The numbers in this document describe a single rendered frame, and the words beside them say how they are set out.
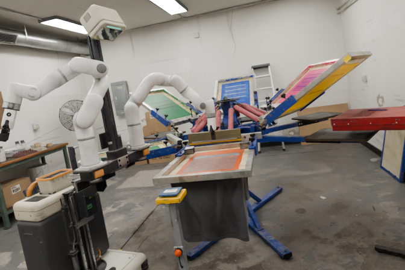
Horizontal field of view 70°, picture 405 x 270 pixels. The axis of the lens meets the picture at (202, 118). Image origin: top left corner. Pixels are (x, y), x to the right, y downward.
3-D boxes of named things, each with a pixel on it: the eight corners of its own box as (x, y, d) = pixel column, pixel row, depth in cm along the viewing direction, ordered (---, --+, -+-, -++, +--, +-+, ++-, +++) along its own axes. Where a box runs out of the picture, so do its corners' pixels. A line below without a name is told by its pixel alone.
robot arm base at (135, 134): (122, 149, 201) (117, 128, 200) (132, 145, 213) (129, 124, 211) (140, 148, 195) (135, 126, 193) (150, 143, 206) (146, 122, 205)
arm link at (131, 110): (127, 126, 195) (123, 103, 193) (126, 125, 207) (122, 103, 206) (141, 124, 198) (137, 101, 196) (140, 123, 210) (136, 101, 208)
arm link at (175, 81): (151, 78, 199) (149, 80, 213) (173, 100, 204) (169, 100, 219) (168, 62, 202) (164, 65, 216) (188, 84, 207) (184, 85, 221)
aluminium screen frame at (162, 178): (251, 176, 158) (251, 170, 158) (153, 184, 172) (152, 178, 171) (256, 144, 234) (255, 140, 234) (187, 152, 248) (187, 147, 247)
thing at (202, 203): (251, 242, 172) (240, 173, 168) (179, 244, 183) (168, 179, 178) (251, 239, 175) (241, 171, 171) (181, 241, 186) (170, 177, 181)
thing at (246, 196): (251, 239, 175) (241, 172, 170) (244, 239, 175) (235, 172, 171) (254, 206, 219) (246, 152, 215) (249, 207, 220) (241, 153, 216)
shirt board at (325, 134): (381, 137, 229) (380, 127, 228) (368, 150, 200) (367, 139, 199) (242, 137, 320) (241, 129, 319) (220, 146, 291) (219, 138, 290)
